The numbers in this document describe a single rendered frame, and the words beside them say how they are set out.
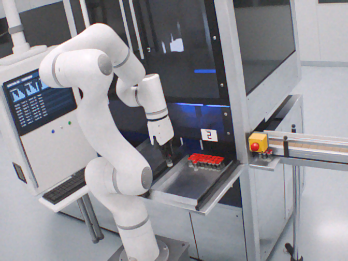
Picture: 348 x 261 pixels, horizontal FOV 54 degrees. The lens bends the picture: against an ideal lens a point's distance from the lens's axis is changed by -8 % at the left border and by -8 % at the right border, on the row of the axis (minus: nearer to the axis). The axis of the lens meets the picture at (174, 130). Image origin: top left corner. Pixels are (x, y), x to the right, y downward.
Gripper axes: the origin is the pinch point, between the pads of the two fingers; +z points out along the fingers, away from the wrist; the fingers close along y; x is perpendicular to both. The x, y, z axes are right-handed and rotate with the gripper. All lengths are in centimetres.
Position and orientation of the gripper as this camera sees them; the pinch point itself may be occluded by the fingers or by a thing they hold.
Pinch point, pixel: (167, 153)
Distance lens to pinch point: 147.7
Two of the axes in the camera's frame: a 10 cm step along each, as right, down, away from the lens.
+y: -5.3, 3.9, -7.5
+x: 8.2, 0.0, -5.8
